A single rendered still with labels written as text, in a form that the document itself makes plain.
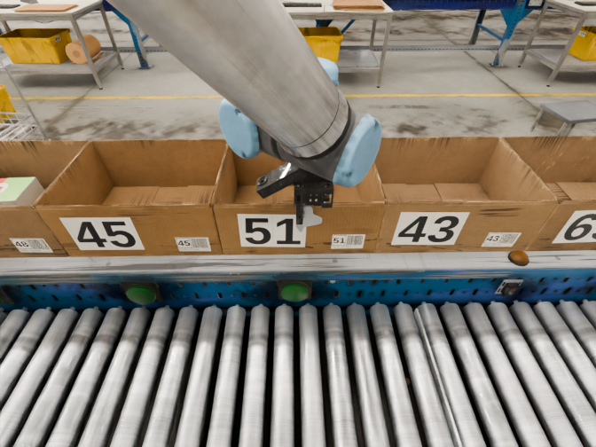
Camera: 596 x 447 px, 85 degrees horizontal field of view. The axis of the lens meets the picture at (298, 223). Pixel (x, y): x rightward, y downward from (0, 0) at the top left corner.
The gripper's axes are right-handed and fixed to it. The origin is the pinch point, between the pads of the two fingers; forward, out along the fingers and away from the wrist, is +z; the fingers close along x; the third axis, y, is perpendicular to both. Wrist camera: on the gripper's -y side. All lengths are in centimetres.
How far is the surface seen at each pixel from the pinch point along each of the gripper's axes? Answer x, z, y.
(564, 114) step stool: 171, 54, 200
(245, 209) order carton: -0.4, -5.7, -11.9
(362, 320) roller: -12.0, 22.9, 16.6
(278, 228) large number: -0.6, 0.1, -4.5
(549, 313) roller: -11, 23, 67
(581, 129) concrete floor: 230, 97, 278
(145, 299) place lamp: -8.2, 17.4, -39.0
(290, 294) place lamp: -8.3, 16.2, -2.0
